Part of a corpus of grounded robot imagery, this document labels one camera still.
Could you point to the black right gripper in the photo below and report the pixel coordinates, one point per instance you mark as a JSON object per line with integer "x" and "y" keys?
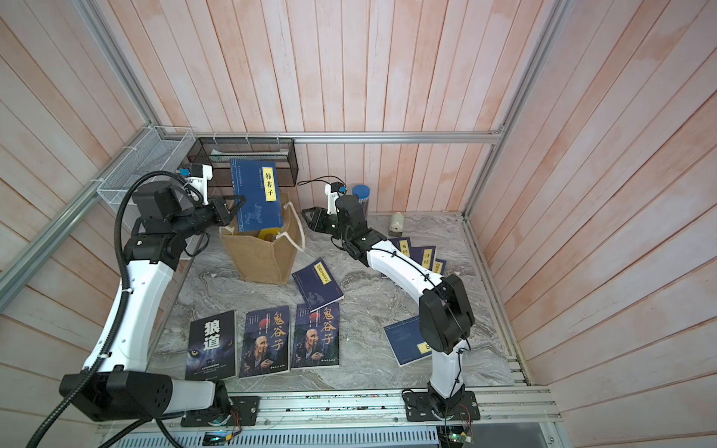
{"x": 319, "y": 220}

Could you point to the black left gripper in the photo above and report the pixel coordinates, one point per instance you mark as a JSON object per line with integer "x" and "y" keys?
{"x": 221, "y": 211}

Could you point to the tan canvas bag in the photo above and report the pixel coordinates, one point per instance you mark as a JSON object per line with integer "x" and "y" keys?
{"x": 267, "y": 262}

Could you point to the navy book pair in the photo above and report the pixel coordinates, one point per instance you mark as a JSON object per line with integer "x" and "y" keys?
{"x": 317, "y": 285}
{"x": 257, "y": 182}

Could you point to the old man book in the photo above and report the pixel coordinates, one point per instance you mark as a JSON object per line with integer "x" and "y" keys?
{"x": 265, "y": 347}
{"x": 316, "y": 337}

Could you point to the yellow cartoon book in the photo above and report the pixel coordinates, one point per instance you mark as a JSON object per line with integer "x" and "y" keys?
{"x": 269, "y": 235}

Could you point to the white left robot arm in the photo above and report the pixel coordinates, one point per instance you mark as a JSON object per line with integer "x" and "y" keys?
{"x": 114, "y": 383}

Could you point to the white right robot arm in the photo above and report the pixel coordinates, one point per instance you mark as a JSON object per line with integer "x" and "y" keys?
{"x": 445, "y": 312}

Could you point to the clear pencil tube blue lid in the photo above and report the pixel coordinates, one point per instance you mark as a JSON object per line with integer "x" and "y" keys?
{"x": 362, "y": 192}

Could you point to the navy book yellow label back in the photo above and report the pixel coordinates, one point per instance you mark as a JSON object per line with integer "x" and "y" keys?
{"x": 403, "y": 244}

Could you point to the navy book yellow label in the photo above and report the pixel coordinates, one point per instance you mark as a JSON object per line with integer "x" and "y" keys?
{"x": 439, "y": 266}
{"x": 423, "y": 255}
{"x": 403, "y": 244}

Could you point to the navy book yellow label middle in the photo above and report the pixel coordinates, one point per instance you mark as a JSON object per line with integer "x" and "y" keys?
{"x": 423, "y": 255}

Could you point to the navy book yellow label right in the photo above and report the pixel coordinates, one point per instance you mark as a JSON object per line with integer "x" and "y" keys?
{"x": 439, "y": 266}

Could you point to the navy book front right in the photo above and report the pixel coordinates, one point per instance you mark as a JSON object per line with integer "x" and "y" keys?
{"x": 406, "y": 341}

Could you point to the black wolf book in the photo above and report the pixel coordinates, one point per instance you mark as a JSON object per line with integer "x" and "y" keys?
{"x": 211, "y": 348}

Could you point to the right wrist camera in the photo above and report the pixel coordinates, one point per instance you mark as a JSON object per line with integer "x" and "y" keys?
{"x": 334, "y": 191}

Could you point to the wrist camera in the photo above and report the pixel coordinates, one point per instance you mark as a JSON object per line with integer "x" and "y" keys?
{"x": 334, "y": 191}
{"x": 197, "y": 177}

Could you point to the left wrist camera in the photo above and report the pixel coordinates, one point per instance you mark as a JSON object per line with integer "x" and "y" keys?
{"x": 197, "y": 177}

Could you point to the black mesh wall basket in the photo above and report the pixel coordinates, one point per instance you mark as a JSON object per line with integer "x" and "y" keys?
{"x": 219, "y": 151}

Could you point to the white wire mesh shelf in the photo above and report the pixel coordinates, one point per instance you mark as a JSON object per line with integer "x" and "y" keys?
{"x": 157, "y": 148}

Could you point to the aluminium front rail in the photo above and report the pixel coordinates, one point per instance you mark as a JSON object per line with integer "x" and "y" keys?
{"x": 386, "y": 408}

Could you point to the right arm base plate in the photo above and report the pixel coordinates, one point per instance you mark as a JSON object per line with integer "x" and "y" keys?
{"x": 430, "y": 406}

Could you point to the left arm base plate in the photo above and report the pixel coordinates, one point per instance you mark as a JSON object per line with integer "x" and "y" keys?
{"x": 236, "y": 411}

